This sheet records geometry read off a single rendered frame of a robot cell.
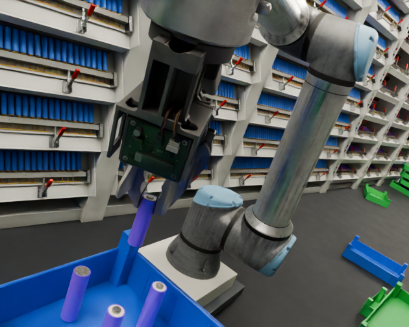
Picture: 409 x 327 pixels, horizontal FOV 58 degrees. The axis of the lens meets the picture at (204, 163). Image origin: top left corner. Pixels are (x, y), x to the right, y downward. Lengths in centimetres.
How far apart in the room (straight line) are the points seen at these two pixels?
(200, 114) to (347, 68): 61
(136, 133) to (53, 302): 25
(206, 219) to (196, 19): 92
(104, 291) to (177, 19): 35
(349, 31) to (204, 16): 66
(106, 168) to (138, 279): 97
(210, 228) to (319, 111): 48
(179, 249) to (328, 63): 71
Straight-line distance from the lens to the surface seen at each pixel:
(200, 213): 114
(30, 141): 129
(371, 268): 220
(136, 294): 52
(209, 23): 27
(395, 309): 178
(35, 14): 117
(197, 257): 120
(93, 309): 48
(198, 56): 27
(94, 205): 151
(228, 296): 132
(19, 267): 129
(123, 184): 37
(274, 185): 101
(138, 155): 31
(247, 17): 28
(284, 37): 88
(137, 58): 133
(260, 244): 108
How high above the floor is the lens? 81
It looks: 18 degrees down
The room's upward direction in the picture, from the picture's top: 21 degrees clockwise
